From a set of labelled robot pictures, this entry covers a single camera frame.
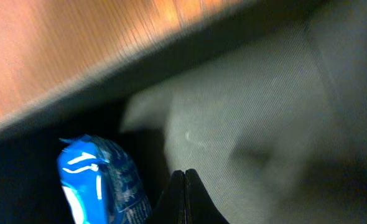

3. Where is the dark green cardboard box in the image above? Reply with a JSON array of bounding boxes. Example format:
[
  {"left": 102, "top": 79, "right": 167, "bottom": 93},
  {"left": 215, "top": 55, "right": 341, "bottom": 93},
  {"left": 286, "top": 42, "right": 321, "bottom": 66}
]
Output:
[{"left": 0, "top": 0, "right": 367, "bottom": 223}]

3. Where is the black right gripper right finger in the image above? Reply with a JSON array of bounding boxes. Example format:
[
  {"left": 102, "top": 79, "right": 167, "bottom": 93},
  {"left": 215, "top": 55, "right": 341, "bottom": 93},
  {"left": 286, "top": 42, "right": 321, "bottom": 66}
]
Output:
[{"left": 185, "top": 169, "right": 229, "bottom": 224}]

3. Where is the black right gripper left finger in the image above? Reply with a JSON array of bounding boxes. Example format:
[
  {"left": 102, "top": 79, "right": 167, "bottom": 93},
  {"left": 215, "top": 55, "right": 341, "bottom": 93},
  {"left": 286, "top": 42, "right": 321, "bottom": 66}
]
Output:
[{"left": 146, "top": 170, "right": 186, "bottom": 224}]

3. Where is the blue Oreo cookie pack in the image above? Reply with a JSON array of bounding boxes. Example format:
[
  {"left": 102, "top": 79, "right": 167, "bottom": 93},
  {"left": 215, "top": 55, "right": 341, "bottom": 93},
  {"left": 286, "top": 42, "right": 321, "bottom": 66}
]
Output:
[{"left": 57, "top": 135, "right": 152, "bottom": 224}]

